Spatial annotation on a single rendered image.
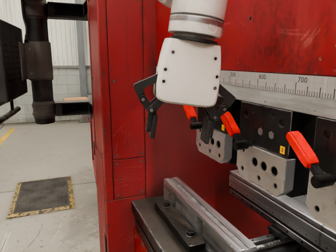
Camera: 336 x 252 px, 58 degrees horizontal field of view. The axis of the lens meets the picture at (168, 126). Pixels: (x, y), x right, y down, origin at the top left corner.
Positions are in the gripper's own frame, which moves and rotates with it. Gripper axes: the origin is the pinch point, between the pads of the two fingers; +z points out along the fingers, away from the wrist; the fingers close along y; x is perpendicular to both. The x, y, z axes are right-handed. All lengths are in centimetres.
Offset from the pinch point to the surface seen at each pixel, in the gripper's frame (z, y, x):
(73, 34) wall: -41, 115, -689
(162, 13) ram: -27, -2, -61
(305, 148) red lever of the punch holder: -1.7, -17.8, 8.3
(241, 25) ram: -20.9, -13.2, -14.9
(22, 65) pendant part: -1, 54, -101
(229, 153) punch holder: 7.9, -17.5, -18.3
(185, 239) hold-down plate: 39, -14, -30
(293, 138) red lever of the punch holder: -2.7, -16.5, 6.6
